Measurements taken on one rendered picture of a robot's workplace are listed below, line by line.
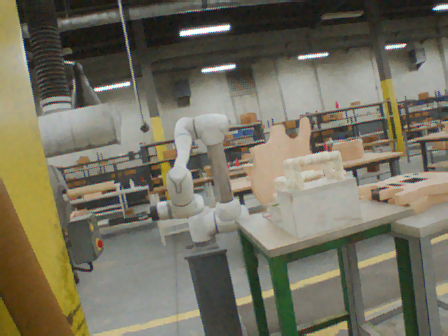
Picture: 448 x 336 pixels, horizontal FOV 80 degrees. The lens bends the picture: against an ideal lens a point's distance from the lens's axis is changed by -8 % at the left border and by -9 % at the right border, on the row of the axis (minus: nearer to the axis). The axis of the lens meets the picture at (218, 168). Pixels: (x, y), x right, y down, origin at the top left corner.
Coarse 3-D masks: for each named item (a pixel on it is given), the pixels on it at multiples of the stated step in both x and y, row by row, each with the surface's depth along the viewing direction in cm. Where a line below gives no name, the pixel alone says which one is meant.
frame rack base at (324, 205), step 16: (288, 192) 103; (304, 192) 102; (320, 192) 103; (336, 192) 104; (352, 192) 104; (288, 208) 106; (304, 208) 102; (320, 208) 103; (336, 208) 104; (352, 208) 105; (288, 224) 109; (304, 224) 102; (320, 224) 103; (336, 224) 104; (352, 224) 105
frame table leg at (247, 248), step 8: (240, 232) 150; (240, 240) 154; (248, 248) 150; (248, 256) 150; (248, 264) 150; (256, 264) 151; (248, 272) 151; (256, 272) 151; (248, 280) 153; (256, 280) 151; (256, 288) 151; (256, 296) 152; (256, 304) 152; (256, 312) 152; (264, 312) 153; (256, 320) 154; (264, 320) 153; (264, 328) 153
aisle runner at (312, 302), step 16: (432, 256) 243; (368, 272) 243; (384, 272) 236; (304, 288) 242; (320, 288) 236; (336, 288) 230; (368, 288) 218; (384, 288) 212; (272, 304) 228; (304, 304) 217; (320, 304) 212; (336, 304) 207; (368, 304) 198; (272, 320) 206; (304, 320) 197
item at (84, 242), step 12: (84, 216) 134; (72, 228) 126; (84, 228) 127; (96, 228) 138; (72, 240) 126; (84, 240) 127; (96, 240) 134; (72, 252) 126; (84, 252) 127; (96, 252) 130
